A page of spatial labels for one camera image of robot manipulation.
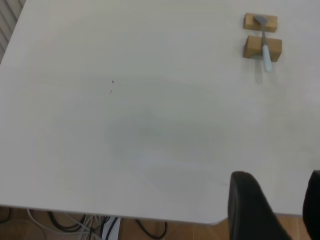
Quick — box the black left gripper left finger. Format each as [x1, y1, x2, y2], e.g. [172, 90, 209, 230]
[227, 171, 292, 240]

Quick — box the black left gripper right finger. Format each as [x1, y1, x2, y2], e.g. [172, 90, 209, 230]
[302, 170, 320, 240]

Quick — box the spoon with white handle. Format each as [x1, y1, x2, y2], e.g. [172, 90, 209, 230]
[253, 15, 273, 73]

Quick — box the white table leg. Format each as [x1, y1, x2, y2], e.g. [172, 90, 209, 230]
[101, 216, 123, 240]

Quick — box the arched wooden block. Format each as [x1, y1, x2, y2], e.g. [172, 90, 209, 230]
[243, 34, 283, 63]

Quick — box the flat wooden block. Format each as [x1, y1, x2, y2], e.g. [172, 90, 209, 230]
[243, 12, 278, 33]

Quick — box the grey ribbed panel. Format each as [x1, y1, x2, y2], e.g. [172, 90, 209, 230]
[0, 0, 27, 63]

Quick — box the black cable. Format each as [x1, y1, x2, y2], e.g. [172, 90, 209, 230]
[0, 207, 12, 223]
[134, 219, 168, 240]
[47, 211, 87, 233]

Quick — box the white cable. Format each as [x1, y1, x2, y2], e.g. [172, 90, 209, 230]
[26, 208, 101, 240]

